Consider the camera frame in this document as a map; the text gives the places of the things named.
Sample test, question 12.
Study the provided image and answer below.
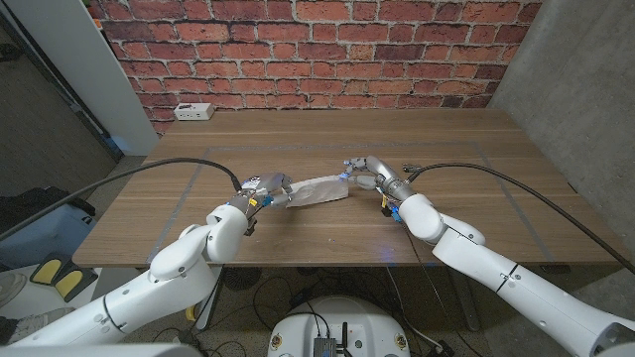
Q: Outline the black bag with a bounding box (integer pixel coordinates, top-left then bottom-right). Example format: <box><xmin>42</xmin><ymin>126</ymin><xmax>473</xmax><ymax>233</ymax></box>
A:
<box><xmin>0</xmin><ymin>186</ymin><xmax>96</xmax><ymax>232</ymax></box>

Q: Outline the yellow black foot pedal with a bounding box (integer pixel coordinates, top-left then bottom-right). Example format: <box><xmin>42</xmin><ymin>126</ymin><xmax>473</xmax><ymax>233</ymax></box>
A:
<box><xmin>29</xmin><ymin>255</ymin><xmax>64</xmax><ymax>287</ymax></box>
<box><xmin>53</xmin><ymin>267</ymin><xmax>99</xmax><ymax>303</ymax></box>

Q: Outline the blue plastic container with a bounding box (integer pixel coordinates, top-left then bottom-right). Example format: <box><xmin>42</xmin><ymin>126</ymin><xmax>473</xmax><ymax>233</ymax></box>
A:
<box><xmin>0</xmin><ymin>202</ymin><xmax>96</xmax><ymax>269</ymax></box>

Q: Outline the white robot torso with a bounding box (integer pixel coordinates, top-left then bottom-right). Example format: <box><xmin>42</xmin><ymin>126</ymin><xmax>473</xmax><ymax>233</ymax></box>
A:
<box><xmin>267</xmin><ymin>296</ymin><xmax>412</xmax><ymax>357</ymax></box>

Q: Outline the red brick print backdrop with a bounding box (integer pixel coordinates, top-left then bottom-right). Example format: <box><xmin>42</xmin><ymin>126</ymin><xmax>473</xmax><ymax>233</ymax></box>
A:
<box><xmin>88</xmin><ymin>0</ymin><xmax>543</xmax><ymax>138</ymax></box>

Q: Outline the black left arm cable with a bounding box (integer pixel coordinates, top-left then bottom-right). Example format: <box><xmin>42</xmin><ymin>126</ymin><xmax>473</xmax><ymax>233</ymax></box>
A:
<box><xmin>0</xmin><ymin>157</ymin><xmax>243</xmax><ymax>242</ymax></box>

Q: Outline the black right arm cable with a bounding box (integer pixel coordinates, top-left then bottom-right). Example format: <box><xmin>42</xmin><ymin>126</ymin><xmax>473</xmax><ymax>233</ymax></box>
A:
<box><xmin>407</xmin><ymin>162</ymin><xmax>635</xmax><ymax>275</ymax></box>

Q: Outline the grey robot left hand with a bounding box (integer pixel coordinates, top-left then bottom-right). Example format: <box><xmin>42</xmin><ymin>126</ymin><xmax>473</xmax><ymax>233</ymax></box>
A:
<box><xmin>228</xmin><ymin>172</ymin><xmax>295</xmax><ymax>215</ymax></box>

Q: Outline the white power strip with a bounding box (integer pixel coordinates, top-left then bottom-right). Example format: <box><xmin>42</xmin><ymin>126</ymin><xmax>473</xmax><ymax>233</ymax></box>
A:
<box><xmin>173</xmin><ymin>102</ymin><xmax>215</xmax><ymax>122</ymax></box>

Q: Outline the black round floor fan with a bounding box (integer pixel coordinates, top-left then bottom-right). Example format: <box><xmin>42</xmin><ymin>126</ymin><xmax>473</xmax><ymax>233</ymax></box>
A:
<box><xmin>221</xmin><ymin>267</ymin><xmax>263</xmax><ymax>292</ymax></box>

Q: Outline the black floor cable loop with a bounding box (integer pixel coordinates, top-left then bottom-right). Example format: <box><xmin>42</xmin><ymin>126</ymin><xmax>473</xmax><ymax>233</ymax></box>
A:
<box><xmin>251</xmin><ymin>275</ymin><xmax>295</xmax><ymax>332</ymax></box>

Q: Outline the grey table leg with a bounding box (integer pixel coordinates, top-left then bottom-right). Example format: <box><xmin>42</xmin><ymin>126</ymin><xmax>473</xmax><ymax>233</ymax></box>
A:
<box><xmin>451</xmin><ymin>275</ymin><xmax>481</xmax><ymax>332</ymax></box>
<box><xmin>195</xmin><ymin>290</ymin><xmax>223</xmax><ymax>331</ymax></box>

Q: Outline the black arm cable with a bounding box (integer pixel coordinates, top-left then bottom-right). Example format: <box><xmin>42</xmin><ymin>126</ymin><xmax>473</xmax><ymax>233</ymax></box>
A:
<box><xmin>407</xmin><ymin>162</ymin><xmax>635</xmax><ymax>275</ymax></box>
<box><xmin>0</xmin><ymin>157</ymin><xmax>243</xmax><ymax>242</ymax></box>

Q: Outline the white wall panel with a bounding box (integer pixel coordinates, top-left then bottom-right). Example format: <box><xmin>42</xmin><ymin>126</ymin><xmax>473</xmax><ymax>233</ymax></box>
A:
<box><xmin>4</xmin><ymin>0</ymin><xmax>160</xmax><ymax>158</ymax></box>

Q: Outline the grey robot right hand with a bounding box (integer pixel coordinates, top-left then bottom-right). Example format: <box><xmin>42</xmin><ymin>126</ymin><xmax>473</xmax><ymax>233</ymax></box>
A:
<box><xmin>339</xmin><ymin>155</ymin><xmax>417</xmax><ymax>202</ymax></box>

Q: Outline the white tissue sheet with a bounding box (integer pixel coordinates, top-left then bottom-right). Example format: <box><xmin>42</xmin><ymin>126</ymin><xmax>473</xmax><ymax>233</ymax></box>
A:
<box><xmin>285</xmin><ymin>174</ymin><xmax>349</xmax><ymax>208</ymax></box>

